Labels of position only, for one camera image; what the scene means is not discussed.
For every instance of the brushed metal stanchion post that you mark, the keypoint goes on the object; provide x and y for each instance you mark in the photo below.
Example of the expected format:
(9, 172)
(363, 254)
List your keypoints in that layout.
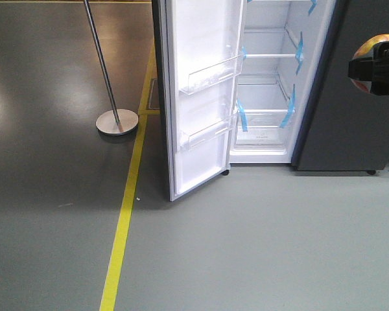
(115, 122)

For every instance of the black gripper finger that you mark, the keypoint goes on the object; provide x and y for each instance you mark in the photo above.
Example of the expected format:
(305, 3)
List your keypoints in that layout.
(376, 69)

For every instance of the clear lower door bin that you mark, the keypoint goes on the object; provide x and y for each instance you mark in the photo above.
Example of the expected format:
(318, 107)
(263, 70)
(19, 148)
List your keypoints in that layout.
(190, 140)

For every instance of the white fridge door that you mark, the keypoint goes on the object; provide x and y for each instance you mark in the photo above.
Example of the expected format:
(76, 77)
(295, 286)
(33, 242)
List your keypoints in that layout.
(188, 36)

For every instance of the red yellow apple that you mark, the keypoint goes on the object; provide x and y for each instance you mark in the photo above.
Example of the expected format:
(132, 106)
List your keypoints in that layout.
(366, 48)

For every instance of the clear door bin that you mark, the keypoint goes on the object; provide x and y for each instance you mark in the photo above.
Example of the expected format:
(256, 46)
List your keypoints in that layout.
(211, 75)
(190, 140)

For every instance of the clear middle door bin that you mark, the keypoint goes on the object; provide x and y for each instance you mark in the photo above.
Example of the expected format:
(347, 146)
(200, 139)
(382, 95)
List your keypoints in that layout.
(211, 75)

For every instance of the white fridge interior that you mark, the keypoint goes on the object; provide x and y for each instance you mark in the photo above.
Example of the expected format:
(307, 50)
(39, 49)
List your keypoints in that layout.
(282, 44)

